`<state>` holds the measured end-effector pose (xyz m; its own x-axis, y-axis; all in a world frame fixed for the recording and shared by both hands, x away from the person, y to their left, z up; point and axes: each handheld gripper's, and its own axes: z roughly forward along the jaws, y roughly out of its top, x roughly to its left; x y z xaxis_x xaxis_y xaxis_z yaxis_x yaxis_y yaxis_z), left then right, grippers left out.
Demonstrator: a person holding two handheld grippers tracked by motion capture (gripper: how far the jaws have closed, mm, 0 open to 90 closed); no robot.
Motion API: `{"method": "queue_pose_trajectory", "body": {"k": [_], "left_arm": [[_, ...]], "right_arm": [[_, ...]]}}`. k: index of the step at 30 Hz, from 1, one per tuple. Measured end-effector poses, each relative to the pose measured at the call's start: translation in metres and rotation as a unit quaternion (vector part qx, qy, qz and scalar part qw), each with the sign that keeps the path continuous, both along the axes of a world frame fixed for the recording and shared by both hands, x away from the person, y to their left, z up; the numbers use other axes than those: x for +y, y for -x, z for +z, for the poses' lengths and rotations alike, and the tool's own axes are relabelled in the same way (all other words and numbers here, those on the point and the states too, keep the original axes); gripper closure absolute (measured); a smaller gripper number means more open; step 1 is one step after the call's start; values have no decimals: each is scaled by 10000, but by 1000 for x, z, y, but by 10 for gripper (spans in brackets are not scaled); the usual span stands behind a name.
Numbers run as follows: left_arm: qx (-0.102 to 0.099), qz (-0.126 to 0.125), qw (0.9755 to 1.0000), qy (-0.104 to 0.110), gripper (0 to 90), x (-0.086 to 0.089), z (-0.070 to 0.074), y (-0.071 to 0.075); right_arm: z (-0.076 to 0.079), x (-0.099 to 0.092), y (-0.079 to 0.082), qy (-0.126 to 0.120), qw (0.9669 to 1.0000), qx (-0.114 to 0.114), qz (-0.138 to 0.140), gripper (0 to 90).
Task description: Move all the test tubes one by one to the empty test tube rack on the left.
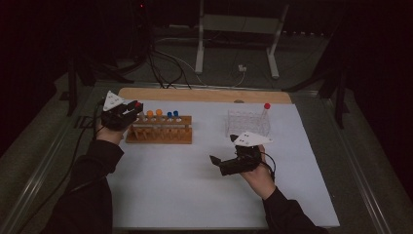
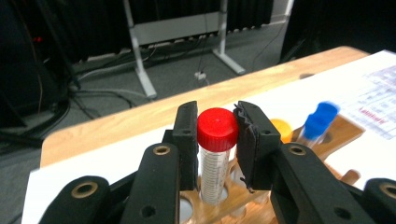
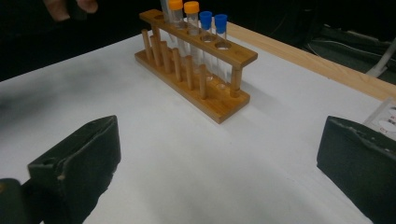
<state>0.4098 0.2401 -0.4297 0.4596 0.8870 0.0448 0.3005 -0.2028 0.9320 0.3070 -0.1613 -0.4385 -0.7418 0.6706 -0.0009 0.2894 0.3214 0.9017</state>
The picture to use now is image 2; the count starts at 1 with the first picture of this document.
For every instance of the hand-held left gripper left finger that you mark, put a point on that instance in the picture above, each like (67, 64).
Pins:
(155, 186)

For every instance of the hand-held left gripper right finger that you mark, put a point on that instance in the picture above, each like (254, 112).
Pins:
(299, 186)

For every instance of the orange capped test tube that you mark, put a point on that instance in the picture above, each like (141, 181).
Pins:
(282, 129)

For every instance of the blue capped test tube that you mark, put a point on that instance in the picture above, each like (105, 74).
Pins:
(328, 110)
(316, 127)

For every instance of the wooden test tube rack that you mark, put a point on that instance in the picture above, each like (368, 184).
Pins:
(339, 130)

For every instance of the red capped test tube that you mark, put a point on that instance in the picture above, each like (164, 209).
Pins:
(217, 127)

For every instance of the white table sheet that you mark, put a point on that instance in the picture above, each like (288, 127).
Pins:
(311, 90)

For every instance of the white plug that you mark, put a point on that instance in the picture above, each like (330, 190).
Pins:
(200, 75)

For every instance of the white metal stand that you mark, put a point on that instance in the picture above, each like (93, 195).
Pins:
(174, 29)

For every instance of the black curtain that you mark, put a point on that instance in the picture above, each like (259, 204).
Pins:
(102, 25)

